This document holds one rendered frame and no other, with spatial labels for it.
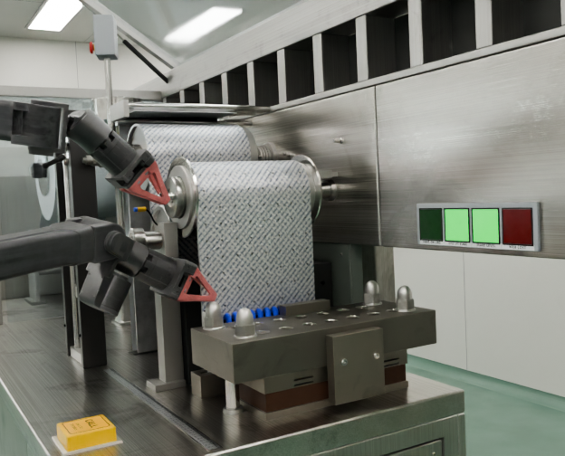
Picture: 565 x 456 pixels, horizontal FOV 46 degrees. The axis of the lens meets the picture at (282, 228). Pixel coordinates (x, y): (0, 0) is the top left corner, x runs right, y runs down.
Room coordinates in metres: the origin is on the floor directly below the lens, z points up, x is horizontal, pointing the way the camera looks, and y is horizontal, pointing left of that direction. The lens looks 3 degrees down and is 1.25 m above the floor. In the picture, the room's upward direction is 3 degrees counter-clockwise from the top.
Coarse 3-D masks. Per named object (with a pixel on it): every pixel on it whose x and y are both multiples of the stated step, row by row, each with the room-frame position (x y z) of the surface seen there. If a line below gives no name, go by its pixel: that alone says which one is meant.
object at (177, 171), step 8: (176, 168) 1.22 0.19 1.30; (184, 168) 1.20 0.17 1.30; (304, 168) 1.31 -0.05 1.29; (184, 176) 1.19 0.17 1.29; (184, 184) 1.19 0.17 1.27; (312, 184) 1.30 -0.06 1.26; (312, 192) 1.30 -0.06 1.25; (192, 200) 1.17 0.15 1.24; (312, 200) 1.30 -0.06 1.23; (184, 216) 1.20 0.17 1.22; (184, 224) 1.20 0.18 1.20
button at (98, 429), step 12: (84, 420) 0.99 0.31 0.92; (96, 420) 0.98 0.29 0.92; (108, 420) 0.98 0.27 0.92; (60, 432) 0.96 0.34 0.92; (72, 432) 0.93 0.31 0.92; (84, 432) 0.93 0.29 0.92; (96, 432) 0.94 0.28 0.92; (108, 432) 0.95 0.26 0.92; (72, 444) 0.92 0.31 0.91; (84, 444) 0.93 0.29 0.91; (96, 444) 0.94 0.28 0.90
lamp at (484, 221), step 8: (480, 216) 1.03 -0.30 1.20; (488, 216) 1.01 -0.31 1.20; (496, 216) 1.00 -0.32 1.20; (480, 224) 1.03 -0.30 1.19; (488, 224) 1.01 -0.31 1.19; (496, 224) 1.00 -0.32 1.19; (480, 232) 1.03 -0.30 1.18; (488, 232) 1.01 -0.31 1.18; (496, 232) 1.00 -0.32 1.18; (480, 240) 1.03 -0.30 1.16; (488, 240) 1.01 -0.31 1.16; (496, 240) 1.00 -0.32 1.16
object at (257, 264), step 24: (216, 240) 1.19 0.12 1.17; (240, 240) 1.21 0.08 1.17; (264, 240) 1.23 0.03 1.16; (288, 240) 1.26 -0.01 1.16; (216, 264) 1.18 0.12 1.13; (240, 264) 1.21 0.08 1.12; (264, 264) 1.23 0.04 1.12; (288, 264) 1.26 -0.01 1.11; (312, 264) 1.29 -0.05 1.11; (216, 288) 1.18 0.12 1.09; (240, 288) 1.21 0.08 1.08; (264, 288) 1.23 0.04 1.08; (288, 288) 1.26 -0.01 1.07; (312, 288) 1.28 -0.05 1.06
